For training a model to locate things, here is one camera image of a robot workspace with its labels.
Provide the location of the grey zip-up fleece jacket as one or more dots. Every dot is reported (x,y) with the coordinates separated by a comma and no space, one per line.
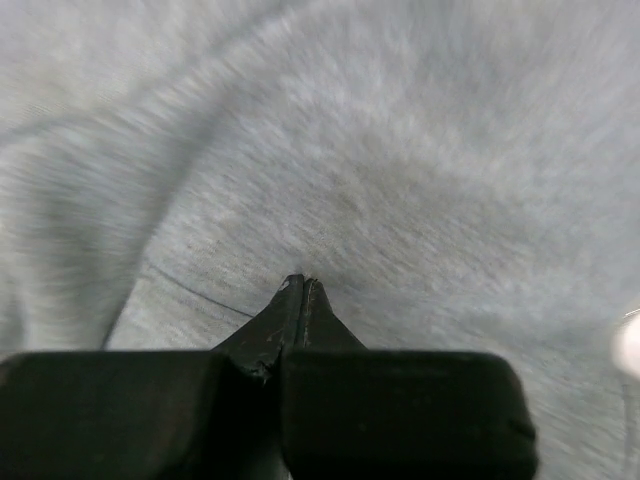
(459,174)

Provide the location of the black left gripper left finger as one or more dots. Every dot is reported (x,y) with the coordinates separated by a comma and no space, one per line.
(186,414)

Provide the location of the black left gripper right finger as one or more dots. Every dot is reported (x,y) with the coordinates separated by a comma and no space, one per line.
(350,412)

